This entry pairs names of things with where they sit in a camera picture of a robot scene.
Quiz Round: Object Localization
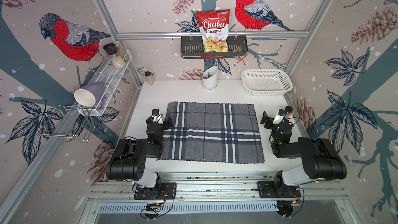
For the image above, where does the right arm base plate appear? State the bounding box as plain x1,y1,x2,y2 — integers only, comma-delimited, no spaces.
256,181,302,199

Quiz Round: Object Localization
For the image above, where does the grey plaid pillowcase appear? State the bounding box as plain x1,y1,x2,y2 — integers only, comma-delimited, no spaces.
160,102,264,164

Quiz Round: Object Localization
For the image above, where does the white utensil holder cup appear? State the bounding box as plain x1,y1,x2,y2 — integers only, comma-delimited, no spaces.
202,66,218,90

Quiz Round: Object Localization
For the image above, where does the red handled brush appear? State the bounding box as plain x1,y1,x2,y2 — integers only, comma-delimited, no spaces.
233,54,248,66

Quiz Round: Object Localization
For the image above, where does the brown spice bottle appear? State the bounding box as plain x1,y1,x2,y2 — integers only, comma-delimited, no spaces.
284,105,293,119

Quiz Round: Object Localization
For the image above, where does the white wire wall shelf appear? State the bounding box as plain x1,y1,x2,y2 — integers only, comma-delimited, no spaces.
80,51,132,116

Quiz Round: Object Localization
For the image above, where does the clear glass jar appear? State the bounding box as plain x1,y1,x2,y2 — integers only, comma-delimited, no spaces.
115,41,129,62

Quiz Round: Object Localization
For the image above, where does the purple white cup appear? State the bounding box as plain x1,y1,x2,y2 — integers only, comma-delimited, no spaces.
74,83,107,107

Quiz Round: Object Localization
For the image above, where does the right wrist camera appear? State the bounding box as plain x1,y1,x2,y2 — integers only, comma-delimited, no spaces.
273,109,287,124

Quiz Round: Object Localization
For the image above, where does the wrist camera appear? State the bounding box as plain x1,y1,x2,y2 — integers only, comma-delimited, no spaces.
273,109,287,124
152,108,163,124

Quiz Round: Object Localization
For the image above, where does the small yellow spice jar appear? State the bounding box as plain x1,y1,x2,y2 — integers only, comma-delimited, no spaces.
144,71,154,85

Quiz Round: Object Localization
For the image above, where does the black wire wall basket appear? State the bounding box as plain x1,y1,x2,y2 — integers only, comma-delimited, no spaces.
180,36,248,59

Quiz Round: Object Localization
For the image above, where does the black lid spice jar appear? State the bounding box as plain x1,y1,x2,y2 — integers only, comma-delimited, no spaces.
103,43,125,69

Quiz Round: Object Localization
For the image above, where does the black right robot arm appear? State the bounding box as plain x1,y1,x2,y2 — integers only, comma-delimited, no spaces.
260,109,347,189

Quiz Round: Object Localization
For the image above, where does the white perforated plastic basket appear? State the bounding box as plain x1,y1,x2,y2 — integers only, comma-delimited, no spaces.
241,69,293,96

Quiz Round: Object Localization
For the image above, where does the wire cup holder rack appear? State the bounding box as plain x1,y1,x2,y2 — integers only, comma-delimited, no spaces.
36,104,95,144

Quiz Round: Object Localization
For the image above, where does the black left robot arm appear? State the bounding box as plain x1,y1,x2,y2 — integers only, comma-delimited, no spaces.
106,115,173,191

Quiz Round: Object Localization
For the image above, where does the red Chuba chips bag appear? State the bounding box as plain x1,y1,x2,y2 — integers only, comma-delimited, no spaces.
196,9,230,53

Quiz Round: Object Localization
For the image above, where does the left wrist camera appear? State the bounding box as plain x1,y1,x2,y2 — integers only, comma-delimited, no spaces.
152,108,163,124

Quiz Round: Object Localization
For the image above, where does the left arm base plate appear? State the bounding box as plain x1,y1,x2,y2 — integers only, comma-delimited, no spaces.
134,183,177,200

